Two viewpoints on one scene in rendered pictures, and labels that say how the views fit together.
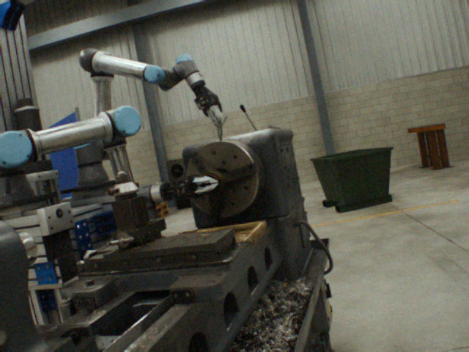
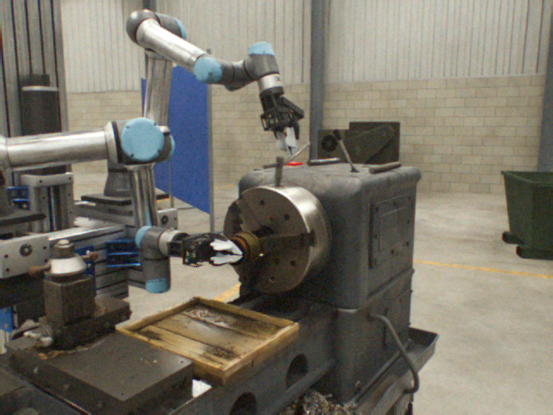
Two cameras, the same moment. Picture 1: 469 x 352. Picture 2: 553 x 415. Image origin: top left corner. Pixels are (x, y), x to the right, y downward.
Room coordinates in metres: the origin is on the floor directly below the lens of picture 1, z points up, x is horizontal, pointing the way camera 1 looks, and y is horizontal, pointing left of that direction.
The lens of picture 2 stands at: (0.34, -0.36, 1.41)
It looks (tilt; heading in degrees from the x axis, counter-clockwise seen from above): 10 degrees down; 17
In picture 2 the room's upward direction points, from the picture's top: straight up
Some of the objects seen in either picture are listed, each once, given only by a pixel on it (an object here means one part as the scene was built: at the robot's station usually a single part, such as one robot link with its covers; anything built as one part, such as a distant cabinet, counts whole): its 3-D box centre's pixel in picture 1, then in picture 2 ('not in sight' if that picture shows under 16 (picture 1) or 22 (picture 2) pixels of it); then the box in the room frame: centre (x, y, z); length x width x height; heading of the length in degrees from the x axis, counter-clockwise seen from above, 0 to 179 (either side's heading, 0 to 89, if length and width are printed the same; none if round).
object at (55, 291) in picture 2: (131, 210); (71, 294); (1.12, 0.31, 1.07); 0.07 x 0.07 x 0.10; 72
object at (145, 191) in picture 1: (143, 196); (155, 240); (1.56, 0.36, 1.08); 0.11 x 0.08 x 0.09; 71
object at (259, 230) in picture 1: (209, 240); (208, 333); (1.41, 0.13, 0.89); 0.36 x 0.30 x 0.04; 72
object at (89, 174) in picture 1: (91, 173); (124, 181); (1.85, 0.66, 1.21); 0.15 x 0.15 x 0.10
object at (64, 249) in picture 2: (122, 177); (64, 247); (1.12, 0.31, 1.17); 0.04 x 0.04 x 0.03
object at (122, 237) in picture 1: (139, 234); (81, 324); (1.14, 0.30, 0.99); 0.20 x 0.10 x 0.05; 162
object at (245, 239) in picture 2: (212, 182); (242, 248); (1.54, 0.09, 1.08); 0.09 x 0.09 x 0.09; 73
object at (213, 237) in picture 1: (156, 251); (88, 359); (1.09, 0.25, 0.95); 0.43 x 0.17 x 0.05; 72
